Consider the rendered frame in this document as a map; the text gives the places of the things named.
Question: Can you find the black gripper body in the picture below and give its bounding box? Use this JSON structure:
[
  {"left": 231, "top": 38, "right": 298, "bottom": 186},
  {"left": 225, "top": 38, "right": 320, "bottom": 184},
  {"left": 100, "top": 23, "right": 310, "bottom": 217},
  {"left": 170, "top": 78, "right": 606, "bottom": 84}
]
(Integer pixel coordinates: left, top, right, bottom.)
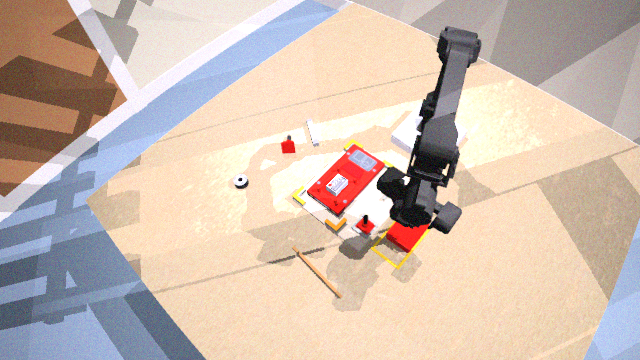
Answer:
[{"left": 376, "top": 166, "right": 463, "bottom": 234}]

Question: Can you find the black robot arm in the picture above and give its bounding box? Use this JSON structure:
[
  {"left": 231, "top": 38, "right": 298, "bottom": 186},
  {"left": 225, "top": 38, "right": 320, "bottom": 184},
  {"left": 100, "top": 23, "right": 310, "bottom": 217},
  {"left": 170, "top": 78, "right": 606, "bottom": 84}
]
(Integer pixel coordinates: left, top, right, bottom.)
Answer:
[{"left": 389, "top": 26, "right": 481, "bottom": 229}]

